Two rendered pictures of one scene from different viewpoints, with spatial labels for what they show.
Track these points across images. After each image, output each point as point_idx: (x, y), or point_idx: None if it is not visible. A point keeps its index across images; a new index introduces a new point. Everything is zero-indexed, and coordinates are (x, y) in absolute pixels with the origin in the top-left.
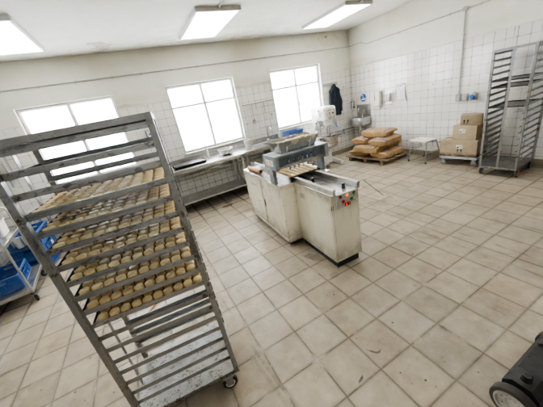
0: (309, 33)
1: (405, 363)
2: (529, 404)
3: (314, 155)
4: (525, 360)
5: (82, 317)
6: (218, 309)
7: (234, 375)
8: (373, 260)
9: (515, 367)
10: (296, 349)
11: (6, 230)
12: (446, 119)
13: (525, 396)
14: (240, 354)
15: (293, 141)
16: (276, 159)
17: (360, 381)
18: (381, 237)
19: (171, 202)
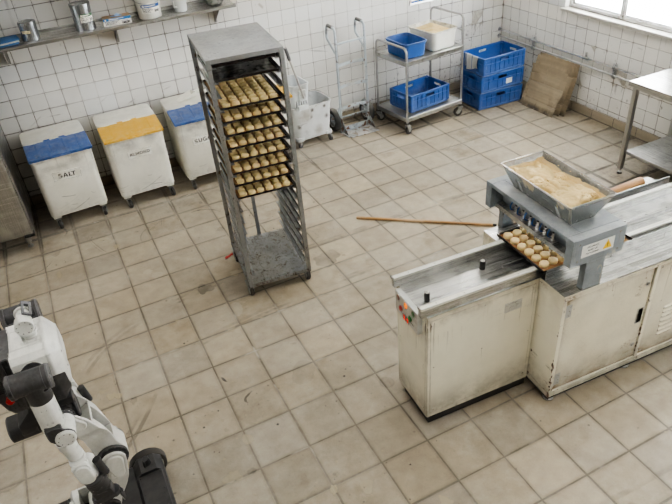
0: None
1: (225, 417)
2: (134, 457)
3: (564, 244)
4: (163, 480)
5: (212, 152)
6: (238, 226)
7: (252, 288)
8: (413, 441)
9: (161, 468)
10: (272, 336)
11: (446, 44)
12: None
13: (139, 456)
14: (281, 295)
15: (526, 183)
16: (489, 186)
17: (221, 379)
18: (493, 477)
19: (256, 126)
